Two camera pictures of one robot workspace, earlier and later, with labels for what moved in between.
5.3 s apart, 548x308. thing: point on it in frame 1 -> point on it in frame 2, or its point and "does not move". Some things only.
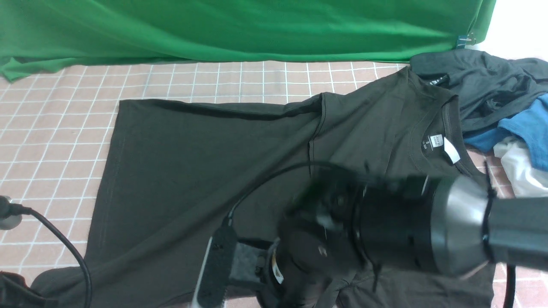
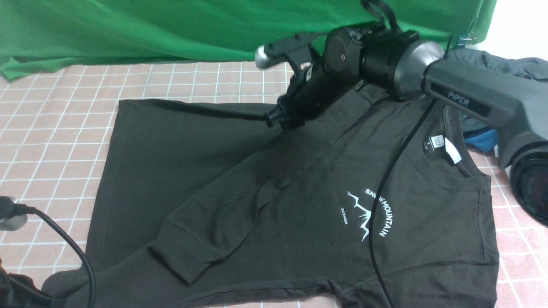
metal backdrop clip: x=462 y=40 does not move
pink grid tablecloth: x=58 y=125 does not move
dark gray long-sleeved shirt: x=177 y=172 does not move
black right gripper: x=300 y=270 -> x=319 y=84
